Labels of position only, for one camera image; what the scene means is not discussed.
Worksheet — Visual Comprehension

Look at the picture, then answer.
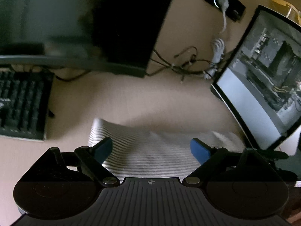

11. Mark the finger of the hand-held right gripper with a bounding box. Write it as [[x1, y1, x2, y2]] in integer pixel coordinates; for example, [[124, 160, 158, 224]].
[[257, 149, 290, 161]]

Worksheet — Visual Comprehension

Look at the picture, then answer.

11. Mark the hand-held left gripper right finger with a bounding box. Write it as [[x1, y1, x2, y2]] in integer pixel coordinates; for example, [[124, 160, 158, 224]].
[[182, 137, 284, 188]]

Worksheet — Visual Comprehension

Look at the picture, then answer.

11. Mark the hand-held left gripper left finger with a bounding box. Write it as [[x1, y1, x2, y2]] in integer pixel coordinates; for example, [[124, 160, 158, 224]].
[[22, 137, 118, 187]]

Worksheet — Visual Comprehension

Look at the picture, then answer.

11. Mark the white black-striped shirt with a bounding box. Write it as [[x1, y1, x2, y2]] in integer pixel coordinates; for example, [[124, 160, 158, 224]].
[[88, 118, 245, 182]]

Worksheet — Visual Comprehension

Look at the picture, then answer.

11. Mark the lit curved computer monitor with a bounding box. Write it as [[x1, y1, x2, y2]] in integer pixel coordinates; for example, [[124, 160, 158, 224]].
[[210, 5, 301, 156]]

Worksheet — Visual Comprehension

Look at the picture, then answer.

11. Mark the black keyboard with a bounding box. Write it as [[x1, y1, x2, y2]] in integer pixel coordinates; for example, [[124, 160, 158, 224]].
[[0, 70, 55, 142]]

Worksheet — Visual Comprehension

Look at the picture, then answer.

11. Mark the large dark computer monitor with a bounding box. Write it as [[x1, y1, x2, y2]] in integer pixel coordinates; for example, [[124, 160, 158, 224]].
[[0, 0, 178, 78]]

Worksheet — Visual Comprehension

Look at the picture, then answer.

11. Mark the black power strip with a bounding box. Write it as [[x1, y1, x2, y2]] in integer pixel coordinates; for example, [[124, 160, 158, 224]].
[[181, 0, 246, 22]]

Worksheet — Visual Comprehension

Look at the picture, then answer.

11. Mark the yellow translucent object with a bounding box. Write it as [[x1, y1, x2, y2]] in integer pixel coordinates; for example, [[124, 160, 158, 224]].
[[269, 0, 301, 26]]

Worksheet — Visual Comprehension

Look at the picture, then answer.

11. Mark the black monitor cable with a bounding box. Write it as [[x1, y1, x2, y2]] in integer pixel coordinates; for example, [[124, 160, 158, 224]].
[[54, 72, 95, 82]]

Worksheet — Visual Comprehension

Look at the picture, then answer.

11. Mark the black cable bundle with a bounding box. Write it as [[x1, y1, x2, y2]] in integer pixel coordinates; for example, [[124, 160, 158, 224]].
[[146, 47, 220, 83]]

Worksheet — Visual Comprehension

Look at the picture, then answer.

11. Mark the white coiled cable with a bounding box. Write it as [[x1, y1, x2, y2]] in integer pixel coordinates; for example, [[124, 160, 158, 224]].
[[203, 0, 229, 79]]

